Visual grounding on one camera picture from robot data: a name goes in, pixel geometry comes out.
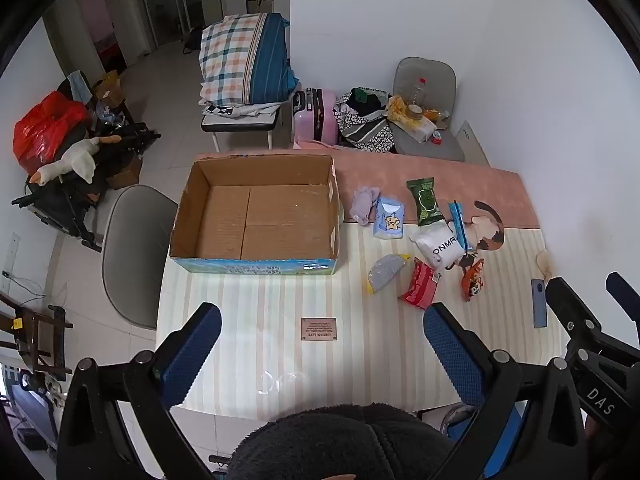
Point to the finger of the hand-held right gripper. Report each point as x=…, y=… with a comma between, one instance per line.
x=622, y=290
x=565, y=300

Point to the light blue cloth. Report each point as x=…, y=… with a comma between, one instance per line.
x=80, y=85

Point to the yellow plastic bag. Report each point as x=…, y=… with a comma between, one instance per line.
x=400, y=107

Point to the red packet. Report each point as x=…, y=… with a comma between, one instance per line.
x=420, y=285

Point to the black floor bag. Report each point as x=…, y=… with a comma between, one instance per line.
x=192, y=40

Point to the white folded sheet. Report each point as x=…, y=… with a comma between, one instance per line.
x=250, y=109

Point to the orange snack packet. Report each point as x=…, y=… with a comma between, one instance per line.
x=472, y=282

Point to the purple plush toy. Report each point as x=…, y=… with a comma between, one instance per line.
x=365, y=202

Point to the blue star-print tissue pack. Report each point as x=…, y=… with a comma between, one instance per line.
x=389, y=220

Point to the white leaning board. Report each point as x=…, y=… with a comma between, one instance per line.
x=472, y=145

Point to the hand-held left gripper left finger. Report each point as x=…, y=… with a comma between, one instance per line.
x=192, y=355

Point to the glass sliding door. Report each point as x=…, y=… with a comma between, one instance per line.
x=170, y=5

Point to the dark wooden chair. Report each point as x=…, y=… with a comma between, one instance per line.
x=50, y=340

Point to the red plastic bag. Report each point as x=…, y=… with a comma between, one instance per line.
x=45, y=130

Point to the green wipes packet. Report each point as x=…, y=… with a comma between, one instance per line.
x=425, y=202

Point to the white goose plush toy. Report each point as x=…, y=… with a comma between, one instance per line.
x=80, y=157

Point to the slim blue packet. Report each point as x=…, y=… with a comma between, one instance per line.
x=457, y=220

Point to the pink suitcase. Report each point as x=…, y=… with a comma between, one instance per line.
x=325, y=115

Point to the dark folded clothes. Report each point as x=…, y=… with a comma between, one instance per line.
x=367, y=100

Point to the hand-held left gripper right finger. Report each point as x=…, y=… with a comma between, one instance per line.
x=455, y=355

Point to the brown tape roll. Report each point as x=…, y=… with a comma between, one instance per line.
x=415, y=111

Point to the grey and yellow packet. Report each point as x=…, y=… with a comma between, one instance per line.
x=385, y=272

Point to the pink cloth bag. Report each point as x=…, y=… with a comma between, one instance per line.
x=310, y=145

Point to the grey shell chair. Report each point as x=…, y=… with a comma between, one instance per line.
x=135, y=250

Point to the open cardboard carton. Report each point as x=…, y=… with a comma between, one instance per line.
x=107, y=87

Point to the person's black fleece clothing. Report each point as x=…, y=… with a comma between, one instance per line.
x=340, y=440

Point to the black white patterned tote bag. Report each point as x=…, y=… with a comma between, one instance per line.
x=365, y=132

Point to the white soft pouch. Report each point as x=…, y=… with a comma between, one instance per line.
x=440, y=247

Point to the small red box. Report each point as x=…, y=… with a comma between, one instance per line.
x=438, y=138

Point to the small brown cardboard box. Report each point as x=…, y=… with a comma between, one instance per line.
x=122, y=175

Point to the blue smartphone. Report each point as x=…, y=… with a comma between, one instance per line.
x=539, y=305

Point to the grey cushioned chair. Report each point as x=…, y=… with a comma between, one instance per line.
x=425, y=67

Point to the white flat box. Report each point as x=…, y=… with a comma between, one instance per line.
x=417, y=130

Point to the plaid and blue folded quilt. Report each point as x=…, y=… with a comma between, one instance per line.
x=225, y=60

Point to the black folded stroller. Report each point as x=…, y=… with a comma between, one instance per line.
x=60, y=205

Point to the clear plastic bottle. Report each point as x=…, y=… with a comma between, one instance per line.
x=421, y=92

